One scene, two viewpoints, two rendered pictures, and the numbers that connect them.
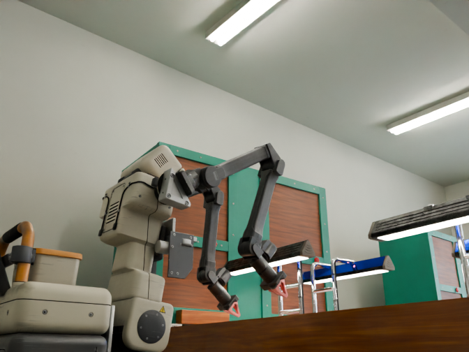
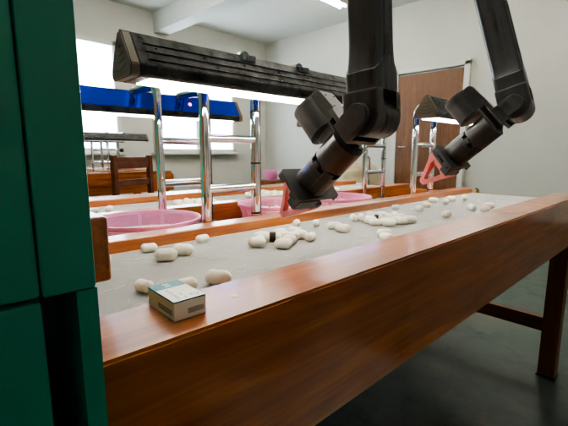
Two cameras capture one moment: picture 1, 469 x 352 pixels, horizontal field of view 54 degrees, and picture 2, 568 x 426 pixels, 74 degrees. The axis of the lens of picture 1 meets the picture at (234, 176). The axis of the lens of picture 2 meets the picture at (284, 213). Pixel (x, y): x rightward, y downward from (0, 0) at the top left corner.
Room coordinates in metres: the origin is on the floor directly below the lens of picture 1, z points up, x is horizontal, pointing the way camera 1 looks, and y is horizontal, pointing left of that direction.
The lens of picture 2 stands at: (2.31, 0.68, 0.92)
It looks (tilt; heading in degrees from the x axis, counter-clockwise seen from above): 9 degrees down; 263
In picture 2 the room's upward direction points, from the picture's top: straight up
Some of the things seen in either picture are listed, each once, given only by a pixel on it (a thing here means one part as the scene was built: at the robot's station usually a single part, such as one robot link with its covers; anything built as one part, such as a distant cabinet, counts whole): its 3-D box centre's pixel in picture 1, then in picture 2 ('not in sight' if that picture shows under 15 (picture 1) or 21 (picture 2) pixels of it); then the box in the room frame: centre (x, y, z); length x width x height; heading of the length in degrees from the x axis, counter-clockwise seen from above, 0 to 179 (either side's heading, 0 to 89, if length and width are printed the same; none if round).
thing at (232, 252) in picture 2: not in sight; (400, 221); (1.84, -0.35, 0.73); 1.81 x 0.30 x 0.02; 36
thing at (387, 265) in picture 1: (342, 271); (155, 105); (2.56, -0.60, 1.08); 0.62 x 0.08 x 0.07; 36
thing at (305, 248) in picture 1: (263, 259); (271, 79); (2.23, -0.14, 1.08); 0.62 x 0.08 x 0.07; 36
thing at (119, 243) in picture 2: not in sight; (350, 221); (1.95, -0.49, 0.71); 1.81 x 0.06 x 0.11; 36
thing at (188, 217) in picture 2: not in sight; (146, 236); (2.53, -0.27, 0.72); 0.27 x 0.27 x 0.10
